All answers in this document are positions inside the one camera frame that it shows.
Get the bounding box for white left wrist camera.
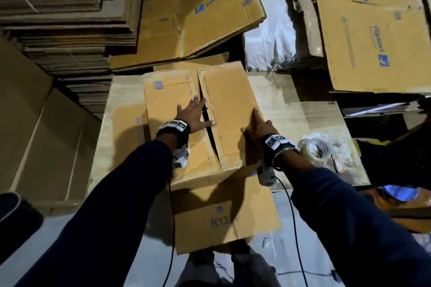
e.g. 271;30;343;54
172;145;191;169

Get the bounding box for yellow carton with blue print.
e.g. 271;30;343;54
178;0;268;59

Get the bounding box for person's left forearm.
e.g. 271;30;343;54
17;139;175;287

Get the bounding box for plywood work board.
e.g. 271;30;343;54
88;71;371;197

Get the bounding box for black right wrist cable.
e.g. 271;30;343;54
275;176;309;287

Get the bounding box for white plastic sack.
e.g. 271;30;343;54
244;0;300;72

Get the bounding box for brown carton blue print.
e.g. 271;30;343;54
317;0;431;94

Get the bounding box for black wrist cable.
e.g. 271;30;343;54
275;176;309;287
162;183;177;287

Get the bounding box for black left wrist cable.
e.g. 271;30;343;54
162;183;177;287

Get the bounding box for clear tape roll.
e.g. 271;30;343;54
299;137;332;166

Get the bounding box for person's trouser leg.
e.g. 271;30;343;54
175;239;282;287

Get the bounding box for person's right forearm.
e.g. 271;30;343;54
279;156;431;287

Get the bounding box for yellow cardboard box blue marks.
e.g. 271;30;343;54
111;60;282;255

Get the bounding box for pile of brown cartons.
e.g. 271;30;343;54
290;0;431;94

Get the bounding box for person's left hand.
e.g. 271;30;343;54
174;95;218;134

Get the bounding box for blue glowing device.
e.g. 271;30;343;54
385;186;420;202

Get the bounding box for person's right hand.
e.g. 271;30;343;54
241;109;280;150

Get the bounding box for stacks of flat cardboard bundles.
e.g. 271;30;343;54
0;0;216;119

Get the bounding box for small metal cutter blade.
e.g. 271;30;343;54
329;152;344;175

